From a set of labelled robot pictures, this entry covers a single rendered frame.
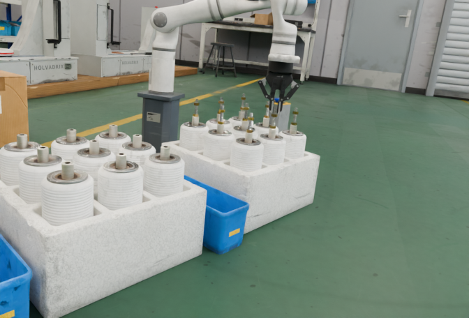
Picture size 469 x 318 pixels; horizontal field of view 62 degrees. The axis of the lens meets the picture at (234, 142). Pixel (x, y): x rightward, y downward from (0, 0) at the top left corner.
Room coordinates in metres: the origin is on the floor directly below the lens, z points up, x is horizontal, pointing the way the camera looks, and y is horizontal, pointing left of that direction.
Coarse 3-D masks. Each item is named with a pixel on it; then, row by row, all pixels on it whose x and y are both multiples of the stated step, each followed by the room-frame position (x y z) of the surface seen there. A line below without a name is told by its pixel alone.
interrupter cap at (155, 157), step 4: (152, 156) 0.90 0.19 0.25; (156, 156) 0.90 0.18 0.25; (160, 156) 0.91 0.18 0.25; (172, 156) 0.92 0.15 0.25; (176, 156) 0.92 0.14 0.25; (152, 160) 0.87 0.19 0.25; (156, 160) 0.87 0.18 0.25; (160, 160) 0.87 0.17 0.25; (164, 160) 0.88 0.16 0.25; (168, 160) 0.88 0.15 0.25; (172, 160) 0.88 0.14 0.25; (176, 160) 0.88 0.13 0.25
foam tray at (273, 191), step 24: (168, 144) 1.27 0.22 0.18; (192, 168) 1.18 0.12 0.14; (216, 168) 1.11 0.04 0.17; (264, 168) 1.12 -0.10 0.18; (288, 168) 1.18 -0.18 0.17; (312, 168) 1.29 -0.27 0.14; (240, 192) 1.04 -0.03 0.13; (264, 192) 1.09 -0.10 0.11; (288, 192) 1.19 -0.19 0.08; (312, 192) 1.31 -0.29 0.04; (264, 216) 1.10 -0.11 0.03
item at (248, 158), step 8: (232, 144) 1.12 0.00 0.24; (240, 144) 1.10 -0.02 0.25; (232, 152) 1.12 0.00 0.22; (240, 152) 1.09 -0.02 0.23; (248, 152) 1.09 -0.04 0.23; (256, 152) 1.10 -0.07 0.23; (232, 160) 1.11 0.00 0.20; (240, 160) 1.09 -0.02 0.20; (248, 160) 1.09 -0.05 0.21; (256, 160) 1.10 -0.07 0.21; (240, 168) 1.09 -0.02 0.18; (248, 168) 1.09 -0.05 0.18; (256, 168) 1.10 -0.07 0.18
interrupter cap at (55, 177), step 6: (48, 174) 0.72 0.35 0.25; (54, 174) 0.72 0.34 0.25; (60, 174) 0.73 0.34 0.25; (78, 174) 0.74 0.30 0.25; (84, 174) 0.74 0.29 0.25; (48, 180) 0.69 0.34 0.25; (54, 180) 0.70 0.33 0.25; (60, 180) 0.70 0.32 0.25; (66, 180) 0.70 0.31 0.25; (72, 180) 0.70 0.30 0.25; (78, 180) 0.70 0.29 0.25; (84, 180) 0.71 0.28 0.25
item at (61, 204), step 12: (48, 192) 0.68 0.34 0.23; (60, 192) 0.68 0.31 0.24; (72, 192) 0.68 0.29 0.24; (84, 192) 0.70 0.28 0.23; (48, 204) 0.68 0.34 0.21; (60, 204) 0.68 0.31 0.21; (72, 204) 0.68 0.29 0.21; (84, 204) 0.70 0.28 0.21; (48, 216) 0.68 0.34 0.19; (60, 216) 0.67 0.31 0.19; (72, 216) 0.68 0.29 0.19; (84, 216) 0.70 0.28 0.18
